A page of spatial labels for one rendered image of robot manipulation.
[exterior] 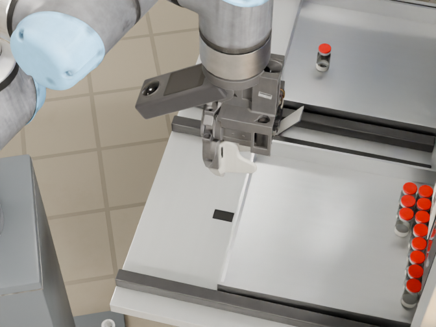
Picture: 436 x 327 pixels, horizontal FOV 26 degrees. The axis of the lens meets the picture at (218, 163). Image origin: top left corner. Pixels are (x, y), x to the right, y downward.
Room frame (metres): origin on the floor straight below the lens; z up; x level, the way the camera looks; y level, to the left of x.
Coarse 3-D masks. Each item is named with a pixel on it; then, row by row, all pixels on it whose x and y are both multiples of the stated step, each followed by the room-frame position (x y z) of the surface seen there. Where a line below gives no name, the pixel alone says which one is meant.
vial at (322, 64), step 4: (320, 52) 1.05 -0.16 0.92; (320, 56) 1.05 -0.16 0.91; (324, 56) 1.05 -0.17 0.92; (328, 56) 1.05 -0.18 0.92; (320, 60) 1.05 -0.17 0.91; (324, 60) 1.04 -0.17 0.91; (328, 60) 1.05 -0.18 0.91; (316, 64) 1.05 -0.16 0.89; (320, 64) 1.05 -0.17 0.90; (324, 64) 1.04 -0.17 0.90; (328, 64) 1.05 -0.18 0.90; (320, 68) 1.05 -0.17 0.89; (324, 68) 1.04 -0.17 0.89; (328, 68) 1.05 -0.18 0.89
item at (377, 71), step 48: (336, 0) 1.20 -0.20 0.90; (384, 0) 1.18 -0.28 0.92; (288, 48) 1.08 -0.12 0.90; (336, 48) 1.10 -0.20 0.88; (384, 48) 1.10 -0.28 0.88; (432, 48) 1.10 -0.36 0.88; (288, 96) 0.99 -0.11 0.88; (336, 96) 0.99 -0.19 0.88; (384, 96) 0.99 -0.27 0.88; (432, 96) 0.99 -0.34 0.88
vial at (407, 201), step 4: (404, 196) 0.77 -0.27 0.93; (408, 196) 0.77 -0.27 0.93; (412, 196) 0.77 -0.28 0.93; (404, 200) 0.76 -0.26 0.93; (408, 200) 0.76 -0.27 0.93; (412, 200) 0.76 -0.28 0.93; (400, 204) 0.76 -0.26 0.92; (404, 204) 0.75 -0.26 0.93; (408, 204) 0.75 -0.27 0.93; (412, 204) 0.75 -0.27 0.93; (400, 208) 0.75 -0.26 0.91; (412, 208) 0.75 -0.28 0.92; (396, 216) 0.76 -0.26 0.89
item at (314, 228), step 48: (288, 144) 0.87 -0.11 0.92; (288, 192) 0.80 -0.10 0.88; (336, 192) 0.80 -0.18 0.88; (384, 192) 0.80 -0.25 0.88; (240, 240) 0.72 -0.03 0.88; (288, 240) 0.72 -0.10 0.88; (336, 240) 0.72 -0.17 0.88; (384, 240) 0.72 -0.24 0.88; (240, 288) 0.62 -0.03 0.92; (288, 288) 0.64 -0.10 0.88; (336, 288) 0.64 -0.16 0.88; (384, 288) 0.64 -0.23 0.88
